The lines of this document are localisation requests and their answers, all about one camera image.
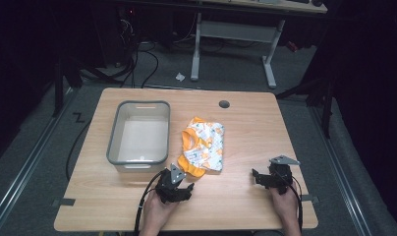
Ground person's right hand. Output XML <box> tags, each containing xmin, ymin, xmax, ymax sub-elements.
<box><xmin>268</xmin><ymin>182</ymin><xmax>300</xmax><ymax>228</ymax></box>

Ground grey-rimmed white plastic bin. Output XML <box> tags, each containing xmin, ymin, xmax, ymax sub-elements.
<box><xmin>105</xmin><ymin>99</ymin><xmax>172</xmax><ymax>174</ymax></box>

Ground grey tape strip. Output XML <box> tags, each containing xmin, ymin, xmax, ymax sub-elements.
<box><xmin>51</xmin><ymin>198</ymin><xmax>77</xmax><ymax>208</ymax></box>
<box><xmin>300</xmin><ymin>194</ymin><xmax>320</xmax><ymax>204</ymax></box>

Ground small red object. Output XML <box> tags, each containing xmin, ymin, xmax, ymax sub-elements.
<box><xmin>285</xmin><ymin>40</ymin><xmax>300</xmax><ymax>53</ymax></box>

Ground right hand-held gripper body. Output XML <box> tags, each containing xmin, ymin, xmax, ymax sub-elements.
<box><xmin>264</xmin><ymin>154</ymin><xmax>302</xmax><ymax>196</ymax></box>

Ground orange patterned baby garment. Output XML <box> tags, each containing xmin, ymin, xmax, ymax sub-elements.
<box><xmin>177</xmin><ymin>116</ymin><xmax>226</xmax><ymax>179</ymax></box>

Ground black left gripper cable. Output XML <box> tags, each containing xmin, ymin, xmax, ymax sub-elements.
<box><xmin>133</xmin><ymin>170</ymin><xmax>165</xmax><ymax>236</ymax></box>

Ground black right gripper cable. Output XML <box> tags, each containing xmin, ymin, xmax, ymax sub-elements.
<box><xmin>284</xmin><ymin>173</ymin><xmax>305</xmax><ymax>232</ymax></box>

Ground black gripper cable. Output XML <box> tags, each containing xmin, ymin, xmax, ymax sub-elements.
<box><xmin>133</xmin><ymin>170</ymin><xmax>165</xmax><ymax>236</ymax></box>
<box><xmin>284</xmin><ymin>173</ymin><xmax>305</xmax><ymax>232</ymax></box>

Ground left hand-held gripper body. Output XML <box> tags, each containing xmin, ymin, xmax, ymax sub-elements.
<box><xmin>154</xmin><ymin>162</ymin><xmax>188</xmax><ymax>205</ymax></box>

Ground thin black floor cable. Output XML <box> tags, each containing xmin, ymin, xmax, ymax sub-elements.
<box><xmin>65</xmin><ymin>119</ymin><xmax>93</xmax><ymax>182</ymax></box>

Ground wooden desk with white legs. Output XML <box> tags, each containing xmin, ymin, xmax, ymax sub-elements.
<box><xmin>189</xmin><ymin>0</ymin><xmax>329</xmax><ymax>90</ymax></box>

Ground black metal stand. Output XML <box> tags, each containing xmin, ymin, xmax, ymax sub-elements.
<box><xmin>51</xmin><ymin>53</ymin><xmax>85</xmax><ymax>118</ymax></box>
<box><xmin>274</xmin><ymin>77</ymin><xmax>336</xmax><ymax>140</ymax></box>

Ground person's left hand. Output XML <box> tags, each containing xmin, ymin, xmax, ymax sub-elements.
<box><xmin>142</xmin><ymin>189</ymin><xmax>179</xmax><ymax>230</ymax></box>

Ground metal floor rail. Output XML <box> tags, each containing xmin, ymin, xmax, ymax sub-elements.
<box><xmin>308</xmin><ymin>105</ymin><xmax>373</xmax><ymax>236</ymax></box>
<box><xmin>0</xmin><ymin>88</ymin><xmax>78</xmax><ymax>232</ymax></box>

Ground black floor cable bundle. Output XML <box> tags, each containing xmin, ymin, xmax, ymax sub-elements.
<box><xmin>116</xmin><ymin>13</ymin><xmax>160</xmax><ymax>89</ymax></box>

